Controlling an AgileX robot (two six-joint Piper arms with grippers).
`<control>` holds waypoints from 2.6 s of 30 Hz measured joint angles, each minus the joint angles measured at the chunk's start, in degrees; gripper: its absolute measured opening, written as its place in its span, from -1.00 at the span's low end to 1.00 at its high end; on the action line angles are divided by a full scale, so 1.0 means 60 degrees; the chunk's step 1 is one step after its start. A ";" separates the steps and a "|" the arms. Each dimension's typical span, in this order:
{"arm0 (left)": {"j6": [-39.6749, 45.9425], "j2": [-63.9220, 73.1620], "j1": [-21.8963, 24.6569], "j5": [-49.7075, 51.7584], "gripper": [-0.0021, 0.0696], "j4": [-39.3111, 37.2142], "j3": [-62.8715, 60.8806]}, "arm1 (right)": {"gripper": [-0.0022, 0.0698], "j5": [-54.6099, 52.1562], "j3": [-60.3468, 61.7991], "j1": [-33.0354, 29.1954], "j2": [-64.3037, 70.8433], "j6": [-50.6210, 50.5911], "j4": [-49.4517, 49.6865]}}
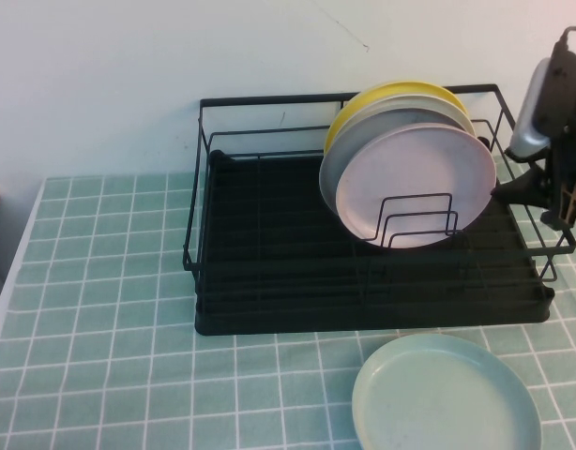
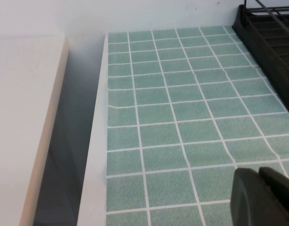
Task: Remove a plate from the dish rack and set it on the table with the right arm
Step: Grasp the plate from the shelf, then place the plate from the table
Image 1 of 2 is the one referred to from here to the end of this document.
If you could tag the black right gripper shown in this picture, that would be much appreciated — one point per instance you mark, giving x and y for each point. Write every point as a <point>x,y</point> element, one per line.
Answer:
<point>569,117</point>

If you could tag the pink plate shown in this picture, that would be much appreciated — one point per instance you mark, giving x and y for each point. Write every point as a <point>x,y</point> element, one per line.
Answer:
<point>410,183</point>

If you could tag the cream white plate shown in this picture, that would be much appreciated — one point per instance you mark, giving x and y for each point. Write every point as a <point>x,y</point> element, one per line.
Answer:
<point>405,101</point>

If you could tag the yellow plate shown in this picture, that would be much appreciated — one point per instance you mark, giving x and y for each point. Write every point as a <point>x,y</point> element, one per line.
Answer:
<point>386,88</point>

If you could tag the grey plate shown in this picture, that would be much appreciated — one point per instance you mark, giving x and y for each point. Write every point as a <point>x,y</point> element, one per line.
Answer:
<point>337,164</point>

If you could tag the light blue plate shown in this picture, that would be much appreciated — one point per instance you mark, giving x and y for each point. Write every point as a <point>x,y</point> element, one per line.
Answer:
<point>438,403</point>

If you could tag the green checked tablecloth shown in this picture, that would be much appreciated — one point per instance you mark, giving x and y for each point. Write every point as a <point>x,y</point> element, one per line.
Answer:
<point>105,328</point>

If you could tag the silver grey wrist camera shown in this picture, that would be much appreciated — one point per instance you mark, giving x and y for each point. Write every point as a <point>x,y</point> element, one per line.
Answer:
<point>534,112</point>

